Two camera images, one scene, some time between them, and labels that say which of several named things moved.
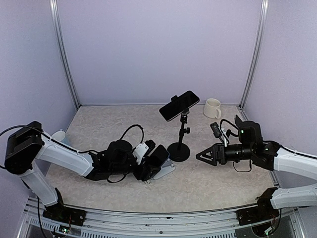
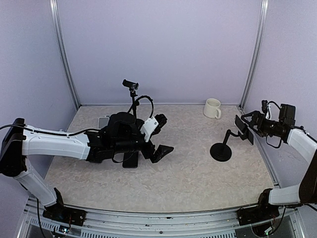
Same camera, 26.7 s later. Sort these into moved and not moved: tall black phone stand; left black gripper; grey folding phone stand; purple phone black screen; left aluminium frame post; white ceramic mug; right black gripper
Moved: grey folding phone stand; right black gripper; purple phone black screen; left black gripper; tall black phone stand
Not moved: left aluminium frame post; white ceramic mug
